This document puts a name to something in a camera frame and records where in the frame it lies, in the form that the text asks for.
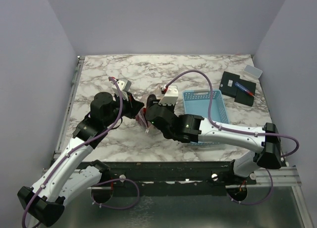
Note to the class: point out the red grape bunch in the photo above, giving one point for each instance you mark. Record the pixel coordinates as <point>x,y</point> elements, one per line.
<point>141,120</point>

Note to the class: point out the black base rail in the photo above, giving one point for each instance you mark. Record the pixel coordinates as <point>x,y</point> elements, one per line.
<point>173,178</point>

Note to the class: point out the aluminium side rail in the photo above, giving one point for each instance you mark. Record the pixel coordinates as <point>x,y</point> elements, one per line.
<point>74,87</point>

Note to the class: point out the clear plastic lid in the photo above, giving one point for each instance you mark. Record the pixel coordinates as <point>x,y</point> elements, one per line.
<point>253,71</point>

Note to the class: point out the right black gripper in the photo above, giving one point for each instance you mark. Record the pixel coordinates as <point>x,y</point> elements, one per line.
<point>170,107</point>

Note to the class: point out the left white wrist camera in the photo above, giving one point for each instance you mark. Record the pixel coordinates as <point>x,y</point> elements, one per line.
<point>123,85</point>

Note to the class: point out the light blue plastic basket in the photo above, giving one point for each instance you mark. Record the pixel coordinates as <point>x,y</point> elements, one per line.
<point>197,102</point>

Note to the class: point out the clear pink zip bag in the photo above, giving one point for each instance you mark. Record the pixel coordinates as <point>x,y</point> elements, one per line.
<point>151,130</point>

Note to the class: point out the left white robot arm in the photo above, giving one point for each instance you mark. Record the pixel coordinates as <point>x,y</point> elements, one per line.
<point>47,198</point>

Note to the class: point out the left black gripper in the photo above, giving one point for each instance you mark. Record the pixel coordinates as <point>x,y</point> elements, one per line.
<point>133,106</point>

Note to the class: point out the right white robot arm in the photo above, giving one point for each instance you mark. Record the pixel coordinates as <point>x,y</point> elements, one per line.
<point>262,144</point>

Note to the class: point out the blue red screwdriver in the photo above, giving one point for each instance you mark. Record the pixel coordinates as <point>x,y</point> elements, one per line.
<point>246,91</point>

